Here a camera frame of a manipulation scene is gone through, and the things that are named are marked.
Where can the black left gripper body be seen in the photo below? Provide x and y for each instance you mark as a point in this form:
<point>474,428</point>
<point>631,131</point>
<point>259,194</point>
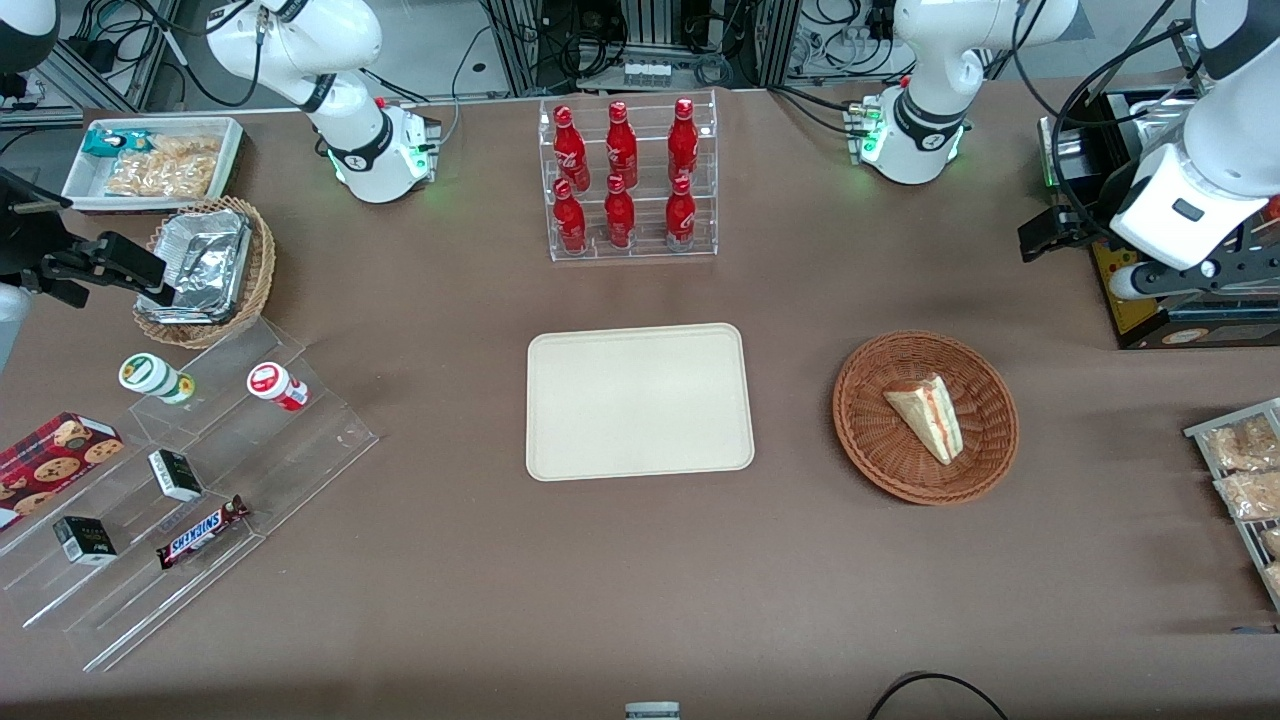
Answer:
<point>1108,196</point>

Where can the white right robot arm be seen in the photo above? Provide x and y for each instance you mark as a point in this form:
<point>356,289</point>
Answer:
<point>340,40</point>

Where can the red cola bottle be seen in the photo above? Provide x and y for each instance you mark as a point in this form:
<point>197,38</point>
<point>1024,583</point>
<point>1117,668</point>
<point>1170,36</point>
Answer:
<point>619,218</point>
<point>621,148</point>
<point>680,218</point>
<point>569,222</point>
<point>683,145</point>
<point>570,150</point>

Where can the red plaid cookie box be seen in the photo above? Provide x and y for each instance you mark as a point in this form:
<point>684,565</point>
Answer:
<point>55,460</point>

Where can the teal snack packet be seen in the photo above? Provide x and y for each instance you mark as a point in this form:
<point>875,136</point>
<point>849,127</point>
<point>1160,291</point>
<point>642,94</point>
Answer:
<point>105,142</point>

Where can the clear bag of crackers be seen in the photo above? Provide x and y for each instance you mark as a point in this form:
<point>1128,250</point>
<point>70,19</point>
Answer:
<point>170,170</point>

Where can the clear acrylic step display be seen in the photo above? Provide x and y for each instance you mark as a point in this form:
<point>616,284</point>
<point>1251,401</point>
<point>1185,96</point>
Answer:
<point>260,470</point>

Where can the white power strip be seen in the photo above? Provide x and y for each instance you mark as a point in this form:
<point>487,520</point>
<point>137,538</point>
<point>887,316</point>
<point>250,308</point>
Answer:
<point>647,73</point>

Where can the clear bag of pastry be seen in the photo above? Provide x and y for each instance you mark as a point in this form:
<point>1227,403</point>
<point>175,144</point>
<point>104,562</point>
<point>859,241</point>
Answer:
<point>1272,542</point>
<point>1245,445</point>
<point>1255,495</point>
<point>1274,580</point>

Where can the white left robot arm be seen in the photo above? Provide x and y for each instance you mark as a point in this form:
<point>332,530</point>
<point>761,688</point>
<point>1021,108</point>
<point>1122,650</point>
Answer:
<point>930,60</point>

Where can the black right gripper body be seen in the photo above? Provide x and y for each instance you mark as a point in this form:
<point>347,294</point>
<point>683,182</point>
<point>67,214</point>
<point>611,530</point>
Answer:
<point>22,236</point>

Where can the snickers chocolate bar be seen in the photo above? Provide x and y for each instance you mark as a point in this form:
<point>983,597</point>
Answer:
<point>200,533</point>

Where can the black food warmer cabinet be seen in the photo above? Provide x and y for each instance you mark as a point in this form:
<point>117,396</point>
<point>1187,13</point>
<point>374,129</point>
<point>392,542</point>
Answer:
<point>1180,325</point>

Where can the small black box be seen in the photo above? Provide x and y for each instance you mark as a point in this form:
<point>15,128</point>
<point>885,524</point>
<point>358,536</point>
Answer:
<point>85,541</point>
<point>177,476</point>

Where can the clear acrylic bottle rack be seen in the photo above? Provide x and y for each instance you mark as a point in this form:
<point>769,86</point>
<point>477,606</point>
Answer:
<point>650,240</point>

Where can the white rectangular bin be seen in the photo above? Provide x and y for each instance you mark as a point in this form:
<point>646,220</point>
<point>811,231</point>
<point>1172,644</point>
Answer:
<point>85,185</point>

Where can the aluminium foil container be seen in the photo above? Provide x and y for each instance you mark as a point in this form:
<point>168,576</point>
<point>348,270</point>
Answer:
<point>205,265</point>

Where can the green lid cup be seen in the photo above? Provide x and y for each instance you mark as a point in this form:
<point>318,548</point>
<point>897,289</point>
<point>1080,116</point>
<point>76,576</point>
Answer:
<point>150,375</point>

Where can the red lid cup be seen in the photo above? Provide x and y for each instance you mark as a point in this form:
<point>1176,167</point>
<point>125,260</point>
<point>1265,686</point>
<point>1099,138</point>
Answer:
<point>272,383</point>

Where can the tan wicker basket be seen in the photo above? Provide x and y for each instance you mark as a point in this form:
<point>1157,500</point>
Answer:
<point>255,285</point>

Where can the grey metal block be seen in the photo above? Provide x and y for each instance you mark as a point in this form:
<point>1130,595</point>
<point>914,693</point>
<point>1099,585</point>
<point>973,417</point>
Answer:
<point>652,712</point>

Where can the steel warmer pan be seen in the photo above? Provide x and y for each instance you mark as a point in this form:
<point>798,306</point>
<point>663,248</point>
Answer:
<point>1160,110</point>

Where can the beige plastic tray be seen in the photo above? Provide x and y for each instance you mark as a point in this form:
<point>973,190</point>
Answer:
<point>640,400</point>

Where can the brown wicker basket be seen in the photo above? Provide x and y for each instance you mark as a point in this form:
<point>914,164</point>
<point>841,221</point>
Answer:
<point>880,460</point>

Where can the triangular sandwich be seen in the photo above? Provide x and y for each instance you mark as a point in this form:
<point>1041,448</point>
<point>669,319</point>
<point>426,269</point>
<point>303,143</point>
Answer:
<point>930,415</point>

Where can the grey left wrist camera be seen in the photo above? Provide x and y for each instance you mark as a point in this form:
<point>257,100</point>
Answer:
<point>1127,282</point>

